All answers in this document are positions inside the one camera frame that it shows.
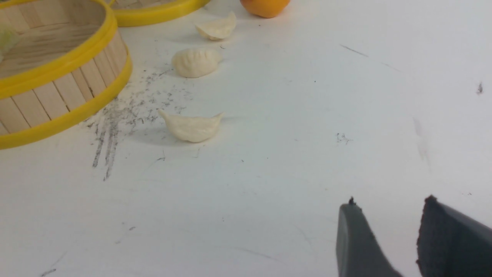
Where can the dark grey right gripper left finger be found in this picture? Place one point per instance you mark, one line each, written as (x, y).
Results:
(357, 250)

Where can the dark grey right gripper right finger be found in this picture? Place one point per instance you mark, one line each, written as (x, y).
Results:
(451, 244)

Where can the white dumpling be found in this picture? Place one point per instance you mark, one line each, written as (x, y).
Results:
(191, 129)
(218, 29)

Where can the white dumpling pleated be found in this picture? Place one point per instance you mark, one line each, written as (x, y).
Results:
(196, 62)

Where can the green dumpling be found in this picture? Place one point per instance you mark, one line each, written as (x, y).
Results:
(8, 39)

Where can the woven bamboo steamer lid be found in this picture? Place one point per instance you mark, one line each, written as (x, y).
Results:
(136, 13)

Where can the bamboo steamer tray yellow rims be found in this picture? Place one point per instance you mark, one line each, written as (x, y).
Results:
(69, 63)

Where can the orange toy pear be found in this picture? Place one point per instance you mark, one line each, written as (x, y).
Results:
(265, 8)

